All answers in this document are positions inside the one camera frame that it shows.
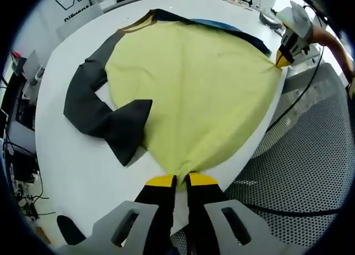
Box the black chair armrest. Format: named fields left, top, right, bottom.
left=56, top=215, right=87, bottom=246

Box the grey office chair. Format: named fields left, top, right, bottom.
left=21, top=49, right=45, bottom=84

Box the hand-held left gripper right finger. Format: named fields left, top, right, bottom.
left=185, top=173, right=303, bottom=255

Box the yellow blue grey garment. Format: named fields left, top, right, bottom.
left=63, top=8, right=281, bottom=190

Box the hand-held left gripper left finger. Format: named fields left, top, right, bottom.
left=55, top=175, right=178, bottom=255

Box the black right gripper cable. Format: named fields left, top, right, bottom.
left=265, top=4, right=327, bottom=131

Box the dark grey curved stand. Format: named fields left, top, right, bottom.
left=258, top=10, right=282, bottom=31

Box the grey mesh chair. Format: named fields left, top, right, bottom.
left=170, top=62, right=354, bottom=255

